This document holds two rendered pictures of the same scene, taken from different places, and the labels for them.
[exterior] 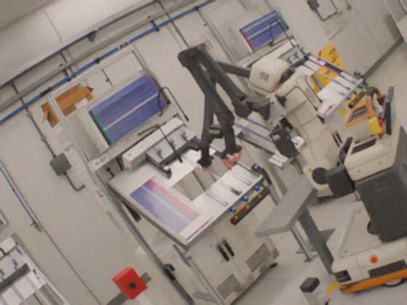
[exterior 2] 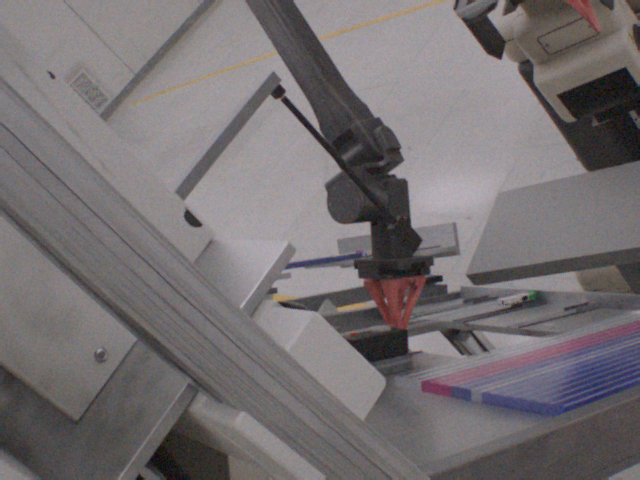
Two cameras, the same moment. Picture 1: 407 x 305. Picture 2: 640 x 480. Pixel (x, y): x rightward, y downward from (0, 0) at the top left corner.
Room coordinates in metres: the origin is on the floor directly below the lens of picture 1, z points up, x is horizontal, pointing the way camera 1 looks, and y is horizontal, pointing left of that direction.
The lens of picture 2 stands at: (2.86, 1.03, 1.59)
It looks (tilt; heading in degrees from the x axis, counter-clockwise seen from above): 26 degrees down; 277
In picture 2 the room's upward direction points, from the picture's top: 44 degrees counter-clockwise
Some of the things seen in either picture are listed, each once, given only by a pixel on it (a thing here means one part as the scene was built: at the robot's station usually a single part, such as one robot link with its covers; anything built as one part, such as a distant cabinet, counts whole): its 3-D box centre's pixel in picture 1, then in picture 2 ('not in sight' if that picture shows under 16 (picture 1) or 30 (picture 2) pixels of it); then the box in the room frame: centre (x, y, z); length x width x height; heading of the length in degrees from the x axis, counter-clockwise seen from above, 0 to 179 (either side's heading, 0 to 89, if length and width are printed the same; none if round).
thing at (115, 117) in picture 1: (126, 109); not in sight; (3.18, 0.28, 1.52); 0.51 x 0.13 x 0.27; 121
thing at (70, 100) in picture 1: (80, 93); not in sight; (3.38, 0.52, 1.82); 0.68 x 0.30 x 0.20; 121
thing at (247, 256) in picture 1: (207, 258); not in sight; (3.26, 0.39, 0.31); 0.70 x 0.65 x 0.62; 121
